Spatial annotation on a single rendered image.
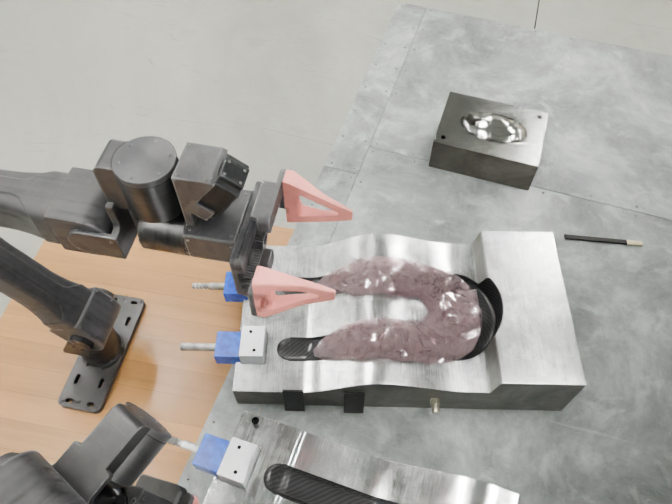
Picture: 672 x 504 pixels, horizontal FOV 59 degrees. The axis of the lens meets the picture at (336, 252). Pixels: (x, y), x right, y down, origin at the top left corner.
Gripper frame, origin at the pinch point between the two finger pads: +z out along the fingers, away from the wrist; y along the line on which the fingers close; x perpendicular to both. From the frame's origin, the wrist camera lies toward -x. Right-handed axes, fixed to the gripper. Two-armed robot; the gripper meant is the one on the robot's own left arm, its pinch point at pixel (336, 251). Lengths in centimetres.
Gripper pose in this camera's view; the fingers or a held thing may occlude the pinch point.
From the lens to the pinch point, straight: 58.8
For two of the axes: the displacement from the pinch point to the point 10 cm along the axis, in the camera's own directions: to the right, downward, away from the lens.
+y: 1.9, -8.2, 5.4
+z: 9.8, 1.6, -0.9
